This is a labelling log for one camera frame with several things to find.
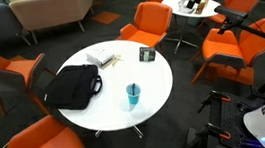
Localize wooden sticks bundle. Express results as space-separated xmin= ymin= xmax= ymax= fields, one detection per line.
xmin=101 ymin=54 xmax=123 ymax=69

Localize orange grey chair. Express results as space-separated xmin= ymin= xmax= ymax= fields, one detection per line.
xmin=0 ymin=53 xmax=55 ymax=115
xmin=191 ymin=19 xmax=265 ymax=85

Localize items on far table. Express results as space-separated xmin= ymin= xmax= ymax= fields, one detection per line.
xmin=178 ymin=0 xmax=210 ymax=14

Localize orange grey chair left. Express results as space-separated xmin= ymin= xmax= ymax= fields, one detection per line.
xmin=0 ymin=53 xmax=55 ymax=115

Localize orange chair behind table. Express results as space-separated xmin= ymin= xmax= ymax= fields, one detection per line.
xmin=120 ymin=1 xmax=173 ymax=48

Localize orange grey chair right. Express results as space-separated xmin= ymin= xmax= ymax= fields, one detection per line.
xmin=191 ymin=19 xmax=265 ymax=85

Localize small dark box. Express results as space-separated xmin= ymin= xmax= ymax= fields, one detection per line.
xmin=139 ymin=47 xmax=156 ymax=62

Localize black laptop bag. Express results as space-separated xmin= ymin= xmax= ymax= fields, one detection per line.
xmin=44 ymin=64 xmax=103 ymax=110

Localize white round table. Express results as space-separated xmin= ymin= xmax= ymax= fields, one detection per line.
xmin=60 ymin=40 xmax=173 ymax=134
xmin=162 ymin=0 xmax=219 ymax=53

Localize beige sofa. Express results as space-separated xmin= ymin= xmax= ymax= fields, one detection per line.
xmin=9 ymin=0 xmax=94 ymax=43

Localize blue plastic cup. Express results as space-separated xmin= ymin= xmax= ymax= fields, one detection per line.
xmin=126 ymin=83 xmax=141 ymax=104

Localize dark pen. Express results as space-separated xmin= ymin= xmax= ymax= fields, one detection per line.
xmin=132 ymin=83 xmax=136 ymax=96

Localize black camera on stand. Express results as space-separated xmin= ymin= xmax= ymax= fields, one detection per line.
xmin=214 ymin=5 xmax=265 ymax=95

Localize black cart with clamps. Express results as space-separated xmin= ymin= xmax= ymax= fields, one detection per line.
xmin=184 ymin=91 xmax=264 ymax=148

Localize orange chair far right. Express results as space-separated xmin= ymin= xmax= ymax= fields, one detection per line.
xmin=206 ymin=0 xmax=265 ymax=28

